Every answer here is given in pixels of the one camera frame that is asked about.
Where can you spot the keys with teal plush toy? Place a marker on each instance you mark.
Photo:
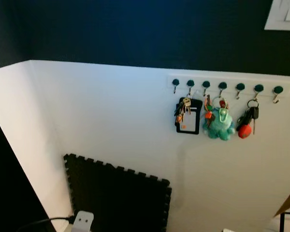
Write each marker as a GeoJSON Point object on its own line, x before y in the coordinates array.
{"type": "Point", "coordinates": [220, 126]}

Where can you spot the keys with black card holder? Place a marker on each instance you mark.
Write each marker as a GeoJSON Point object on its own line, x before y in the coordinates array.
{"type": "Point", "coordinates": [195, 116]}

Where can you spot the dark green knob metal hook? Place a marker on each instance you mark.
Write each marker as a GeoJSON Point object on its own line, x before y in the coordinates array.
{"type": "Point", "coordinates": [223, 86]}
{"type": "Point", "coordinates": [206, 84]}
{"type": "Point", "coordinates": [278, 90]}
{"type": "Point", "coordinates": [240, 87]}
{"type": "Point", "coordinates": [190, 83]}
{"type": "Point", "coordinates": [258, 88]}
{"type": "Point", "coordinates": [176, 82]}

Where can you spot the car key with red ball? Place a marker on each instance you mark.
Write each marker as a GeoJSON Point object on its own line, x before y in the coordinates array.
{"type": "Point", "coordinates": [244, 131]}

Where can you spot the black foam puzzle mat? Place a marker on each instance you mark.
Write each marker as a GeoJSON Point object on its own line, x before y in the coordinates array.
{"type": "Point", "coordinates": [116, 198]}

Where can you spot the white wall hook rail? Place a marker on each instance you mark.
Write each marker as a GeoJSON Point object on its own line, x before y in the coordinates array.
{"type": "Point", "coordinates": [232, 80]}

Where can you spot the white wall switch plate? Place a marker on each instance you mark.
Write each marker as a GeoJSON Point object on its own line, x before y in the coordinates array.
{"type": "Point", "coordinates": [280, 23]}

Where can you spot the black metal frame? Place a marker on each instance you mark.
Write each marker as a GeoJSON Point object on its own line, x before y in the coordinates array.
{"type": "Point", "coordinates": [282, 223]}

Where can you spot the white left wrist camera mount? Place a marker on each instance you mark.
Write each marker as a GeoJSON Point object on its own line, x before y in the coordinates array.
{"type": "Point", "coordinates": [83, 221]}

